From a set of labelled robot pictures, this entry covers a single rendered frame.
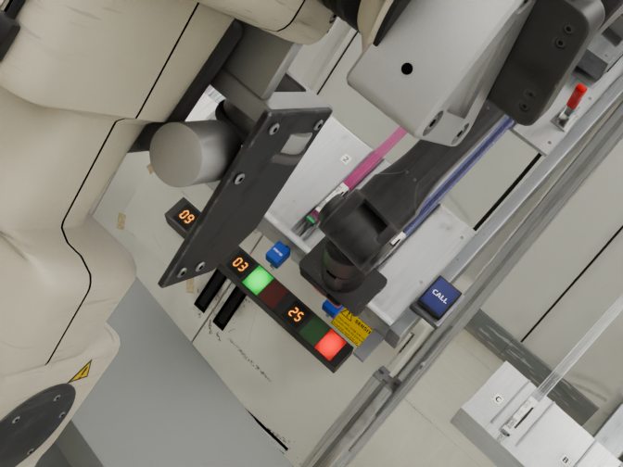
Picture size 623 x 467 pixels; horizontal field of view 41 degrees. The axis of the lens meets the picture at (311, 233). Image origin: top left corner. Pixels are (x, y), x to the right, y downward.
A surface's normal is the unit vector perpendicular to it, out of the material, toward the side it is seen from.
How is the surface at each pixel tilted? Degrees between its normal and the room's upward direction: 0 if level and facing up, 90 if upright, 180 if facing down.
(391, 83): 82
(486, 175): 90
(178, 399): 0
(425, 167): 75
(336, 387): 90
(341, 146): 47
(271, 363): 90
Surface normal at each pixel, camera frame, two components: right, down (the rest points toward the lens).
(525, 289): -0.43, 0.17
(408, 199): -0.20, 0.03
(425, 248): 0.04, -0.39
